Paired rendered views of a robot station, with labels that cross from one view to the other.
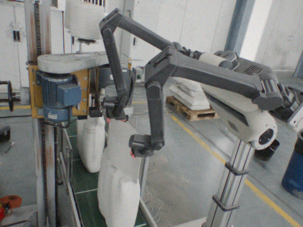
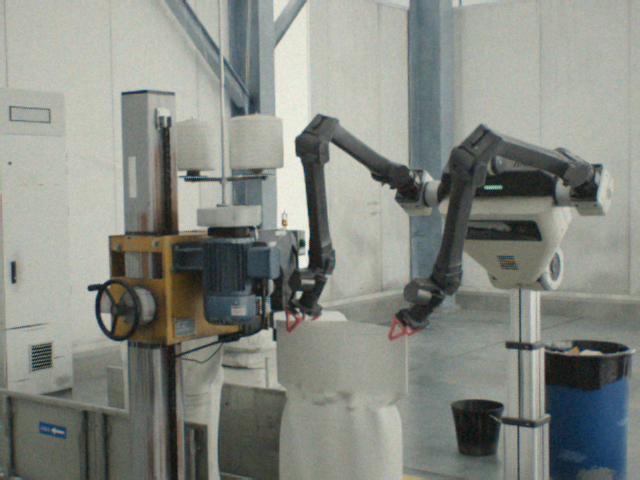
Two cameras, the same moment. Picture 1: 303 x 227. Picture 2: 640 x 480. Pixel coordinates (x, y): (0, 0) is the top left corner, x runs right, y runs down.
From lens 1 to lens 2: 204 cm
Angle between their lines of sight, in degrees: 32
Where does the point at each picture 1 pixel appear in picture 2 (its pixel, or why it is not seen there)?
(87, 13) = (272, 127)
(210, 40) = not seen: hidden behind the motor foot
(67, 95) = (272, 258)
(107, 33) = (324, 147)
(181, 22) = (110, 205)
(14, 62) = not seen: outside the picture
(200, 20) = not seen: hidden behind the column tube
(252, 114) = (546, 214)
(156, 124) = (459, 239)
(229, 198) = (535, 401)
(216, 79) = (529, 152)
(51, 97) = (234, 275)
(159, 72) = (486, 148)
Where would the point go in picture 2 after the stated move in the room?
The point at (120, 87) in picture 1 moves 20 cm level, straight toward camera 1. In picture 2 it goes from (325, 242) to (364, 244)
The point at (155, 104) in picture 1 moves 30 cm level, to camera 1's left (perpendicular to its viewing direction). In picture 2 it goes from (466, 202) to (368, 204)
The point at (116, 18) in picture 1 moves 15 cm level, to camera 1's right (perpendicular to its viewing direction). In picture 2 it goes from (331, 125) to (377, 126)
